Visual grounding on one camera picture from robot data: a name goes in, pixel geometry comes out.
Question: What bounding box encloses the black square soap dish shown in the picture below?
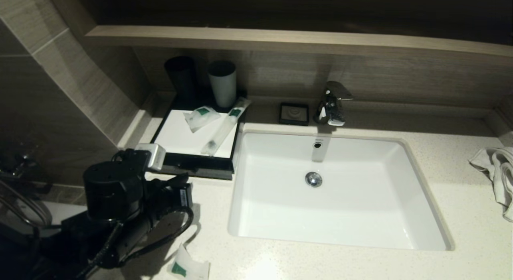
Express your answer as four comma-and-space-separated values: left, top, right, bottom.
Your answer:
279, 102, 309, 126

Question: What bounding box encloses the small clear packet green label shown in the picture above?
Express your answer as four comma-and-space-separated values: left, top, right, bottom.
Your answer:
183, 106, 222, 134
168, 244, 210, 280

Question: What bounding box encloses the grey cup with dark rim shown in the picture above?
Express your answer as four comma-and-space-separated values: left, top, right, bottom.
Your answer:
207, 61, 237, 108

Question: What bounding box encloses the black amenity box with drawer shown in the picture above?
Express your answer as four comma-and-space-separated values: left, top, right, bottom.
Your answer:
149, 89, 248, 181

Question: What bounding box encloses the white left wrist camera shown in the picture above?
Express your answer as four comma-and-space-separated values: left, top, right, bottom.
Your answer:
135, 143, 166, 171

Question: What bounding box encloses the black plastic cup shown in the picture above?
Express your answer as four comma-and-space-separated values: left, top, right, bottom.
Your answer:
164, 56, 198, 108

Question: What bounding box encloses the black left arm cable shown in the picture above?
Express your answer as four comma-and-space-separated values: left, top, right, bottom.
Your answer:
76, 206, 196, 280

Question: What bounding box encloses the chrome drain stopper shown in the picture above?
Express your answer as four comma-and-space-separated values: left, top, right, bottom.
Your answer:
305, 172, 323, 188

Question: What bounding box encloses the white towel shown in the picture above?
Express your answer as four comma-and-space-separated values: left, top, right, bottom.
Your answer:
469, 147, 513, 222

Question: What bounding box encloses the light wooden shelf ledge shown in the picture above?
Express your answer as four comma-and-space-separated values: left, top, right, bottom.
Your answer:
84, 25, 513, 58

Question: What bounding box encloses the chrome wall valve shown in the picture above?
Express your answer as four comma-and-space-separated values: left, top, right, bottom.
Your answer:
0, 150, 36, 180

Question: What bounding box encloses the chrome faucet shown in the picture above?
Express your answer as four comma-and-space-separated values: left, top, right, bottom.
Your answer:
313, 81, 354, 127

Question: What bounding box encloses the long clear toothbrush packet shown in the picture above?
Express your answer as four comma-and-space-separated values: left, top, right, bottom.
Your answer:
201, 97, 252, 156

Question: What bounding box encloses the white ceramic sink basin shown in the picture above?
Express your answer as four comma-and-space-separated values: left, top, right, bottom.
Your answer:
228, 130, 455, 251

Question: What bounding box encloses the black looped hose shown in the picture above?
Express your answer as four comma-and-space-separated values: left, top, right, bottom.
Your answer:
0, 180, 53, 228

